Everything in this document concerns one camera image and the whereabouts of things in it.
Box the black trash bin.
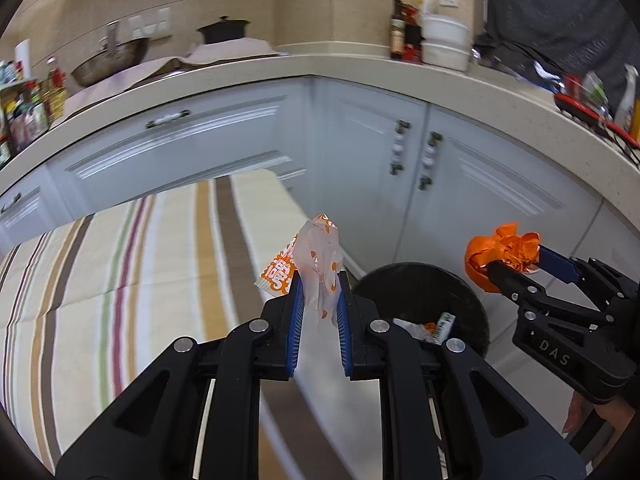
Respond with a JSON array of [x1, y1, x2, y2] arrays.
[[352, 262, 491, 361]]

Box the small white cabinet drawer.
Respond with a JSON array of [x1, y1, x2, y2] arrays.
[[0, 175, 56, 256]]

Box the red wire rack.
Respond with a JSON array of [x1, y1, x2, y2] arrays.
[[554, 87, 640, 151]]

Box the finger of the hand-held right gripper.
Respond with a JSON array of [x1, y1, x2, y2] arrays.
[[539, 246, 626, 301], [487, 258, 546, 311]]

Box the clear crumpled plastic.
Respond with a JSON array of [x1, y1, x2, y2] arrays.
[[392, 317, 426, 343]]

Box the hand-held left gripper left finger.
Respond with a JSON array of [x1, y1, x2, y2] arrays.
[[55, 270, 306, 480]]

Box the person's right hand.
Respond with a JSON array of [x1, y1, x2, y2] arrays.
[[562, 391, 585, 435]]

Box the white wall outlet plate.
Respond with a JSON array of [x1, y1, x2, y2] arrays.
[[127, 7, 173, 38]]

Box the group of condiment bottles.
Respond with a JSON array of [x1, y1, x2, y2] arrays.
[[0, 40, 68, 166]]

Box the dark grey cloth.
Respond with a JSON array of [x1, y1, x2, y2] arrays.
[[472, 0, 640, 91]]

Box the steel wok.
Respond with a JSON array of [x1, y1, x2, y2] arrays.
[[70, 37, 151, 88]]

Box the striped tablecloth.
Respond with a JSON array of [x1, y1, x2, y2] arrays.
[[0, 170, 366, 480]]

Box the beige kitchen countertop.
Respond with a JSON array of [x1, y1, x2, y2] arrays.
[[0, 52, 640, 211]]

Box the red packages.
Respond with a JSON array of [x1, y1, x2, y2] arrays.
[[402, 4, 426, 63]]

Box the white stacked containers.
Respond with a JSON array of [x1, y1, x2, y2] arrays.
[[420, 14, 471, 71]]

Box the white cabinet door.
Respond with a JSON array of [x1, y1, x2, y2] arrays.
[[395, 107, 616, 301], [312, 80, 431, 281]]

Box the green packet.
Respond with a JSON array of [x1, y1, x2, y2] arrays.
[[582, 72, 608, 111]]

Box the black cooking pot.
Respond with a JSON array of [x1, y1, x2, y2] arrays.
[[196, 16, 251, 45]]

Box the orange foil wrapper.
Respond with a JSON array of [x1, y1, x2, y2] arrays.
[[464, 222, 542, 293]]

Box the clear orange-printed plastic bag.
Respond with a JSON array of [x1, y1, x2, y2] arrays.
[[255, 214, 345, 333]]

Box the metal cabinet door handle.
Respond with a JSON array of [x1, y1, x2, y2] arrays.
[[390, 120, 412, 176], [417, 132, 443, 192]]

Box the beige stove cover cloth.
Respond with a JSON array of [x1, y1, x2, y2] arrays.
[[65, 40, 283, 111]]

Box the long metal drawer handle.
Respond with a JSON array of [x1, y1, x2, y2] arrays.
[[145, 109, 192, 130]]

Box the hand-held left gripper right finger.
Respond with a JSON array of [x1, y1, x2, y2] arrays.
[[336, 270, 586, 480]]

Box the small white packet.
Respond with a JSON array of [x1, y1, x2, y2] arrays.
[[434, 311, 457, 345]]

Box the wide white cabinet drawer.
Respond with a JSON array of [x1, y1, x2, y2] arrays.
[[45, 77, 313, 196]]

